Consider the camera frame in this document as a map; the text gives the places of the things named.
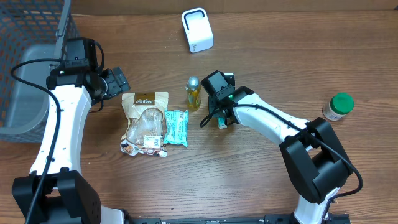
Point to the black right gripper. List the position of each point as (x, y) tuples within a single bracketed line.
[(215, 104)]

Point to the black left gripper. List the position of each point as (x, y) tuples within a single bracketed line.
[(114, 87)]

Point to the small Kleenex tissue pack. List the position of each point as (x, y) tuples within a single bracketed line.
[(222, 123)]

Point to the clear bottle with silver cap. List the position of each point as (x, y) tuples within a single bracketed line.
[(193, 89)]

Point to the teal tissue pack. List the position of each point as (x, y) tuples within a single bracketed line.
[(176, 123)]

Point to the brown snack packet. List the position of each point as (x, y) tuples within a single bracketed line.
[(145, 113)]

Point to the green lid jar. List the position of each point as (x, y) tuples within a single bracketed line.
[(339, 106)]

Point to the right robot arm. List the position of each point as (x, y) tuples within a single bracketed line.
[(316, 162)]

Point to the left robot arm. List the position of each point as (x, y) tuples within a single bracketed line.
[(55, 190)]

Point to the white barcode scanner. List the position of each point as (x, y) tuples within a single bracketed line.
[(197, 29)]

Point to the grey plastic mesh basket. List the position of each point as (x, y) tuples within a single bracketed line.
[(34, 31)]

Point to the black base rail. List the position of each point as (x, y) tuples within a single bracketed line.
[(211, 221)]

